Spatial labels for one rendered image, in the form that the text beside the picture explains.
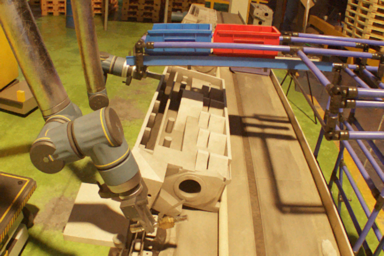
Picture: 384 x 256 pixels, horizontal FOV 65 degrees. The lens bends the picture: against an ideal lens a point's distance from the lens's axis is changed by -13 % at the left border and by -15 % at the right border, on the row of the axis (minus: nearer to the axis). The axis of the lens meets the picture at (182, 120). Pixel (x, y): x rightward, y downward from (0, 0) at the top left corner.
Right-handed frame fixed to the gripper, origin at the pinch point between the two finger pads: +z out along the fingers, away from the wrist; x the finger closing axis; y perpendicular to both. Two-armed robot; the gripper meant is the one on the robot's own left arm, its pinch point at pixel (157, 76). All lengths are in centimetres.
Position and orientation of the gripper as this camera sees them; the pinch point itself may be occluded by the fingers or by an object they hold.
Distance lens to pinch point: 193.8
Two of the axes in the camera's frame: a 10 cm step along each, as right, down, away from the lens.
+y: 2.5, -8.6, -4.5
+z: 9.6, 2.6, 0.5
